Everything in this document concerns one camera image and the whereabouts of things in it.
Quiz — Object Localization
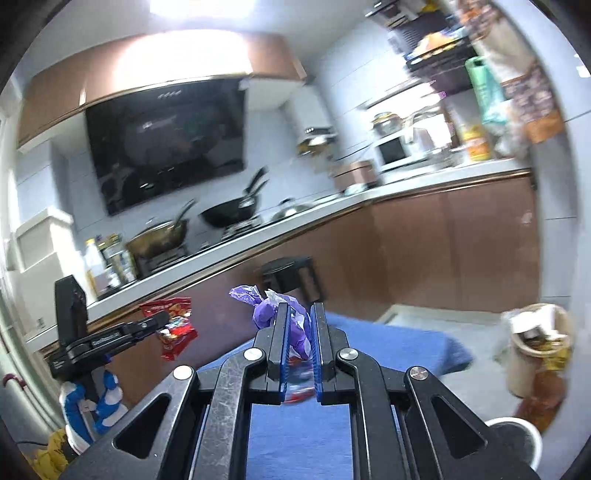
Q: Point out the purple candy wrapper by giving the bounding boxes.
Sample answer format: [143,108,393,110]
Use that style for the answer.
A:
[229,285,311,360]

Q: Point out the red snack wrapper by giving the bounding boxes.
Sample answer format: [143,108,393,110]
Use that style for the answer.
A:
[139,297,198,361]

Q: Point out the brown kitchen cabinets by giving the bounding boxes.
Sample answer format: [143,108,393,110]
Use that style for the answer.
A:
[36,170,541,407]

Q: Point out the left blue white gloved hand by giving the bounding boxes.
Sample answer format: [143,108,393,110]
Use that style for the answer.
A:
[59,368,128,455]

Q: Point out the blue towel table cover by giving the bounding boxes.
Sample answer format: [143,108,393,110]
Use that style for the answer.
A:
[197,311,474,480]

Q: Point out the white jug bottle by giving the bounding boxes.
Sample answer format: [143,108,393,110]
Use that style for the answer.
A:
[84,239,109,299]

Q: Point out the black frying pan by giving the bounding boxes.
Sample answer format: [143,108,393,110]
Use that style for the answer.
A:
[200,167,269,229]

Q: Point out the brown rice cooker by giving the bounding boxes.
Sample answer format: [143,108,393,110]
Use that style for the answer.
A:
[331,160,379,192]

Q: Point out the beige wicker waste basket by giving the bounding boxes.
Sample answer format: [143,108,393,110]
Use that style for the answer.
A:
[507,303,575,399]

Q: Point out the amber oil bottle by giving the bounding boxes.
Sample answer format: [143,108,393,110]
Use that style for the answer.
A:
[516,370,567,434]

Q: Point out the black range hood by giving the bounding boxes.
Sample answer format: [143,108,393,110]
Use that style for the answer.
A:
[85,78,245,216]

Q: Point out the white microwave oven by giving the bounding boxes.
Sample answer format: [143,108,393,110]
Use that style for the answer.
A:
[373,131,427,173]

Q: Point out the white gas water heater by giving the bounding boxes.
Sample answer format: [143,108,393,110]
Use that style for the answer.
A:
[283,85,338,154]

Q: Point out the yellow detergent bottle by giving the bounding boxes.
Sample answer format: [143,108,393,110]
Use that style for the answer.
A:
[460,123,492,162]

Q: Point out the green plastic bag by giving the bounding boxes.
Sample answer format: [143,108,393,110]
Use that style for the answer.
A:
[465,56,507,136]

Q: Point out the floral hanging apron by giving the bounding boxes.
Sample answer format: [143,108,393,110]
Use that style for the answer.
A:
[457,1,564,144]

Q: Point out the brass wok with handle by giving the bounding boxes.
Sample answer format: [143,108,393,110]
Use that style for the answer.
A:
[126,199,197,260]

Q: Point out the black wall dish rack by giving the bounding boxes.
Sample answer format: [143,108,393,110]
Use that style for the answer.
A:
[366,0,476,96]

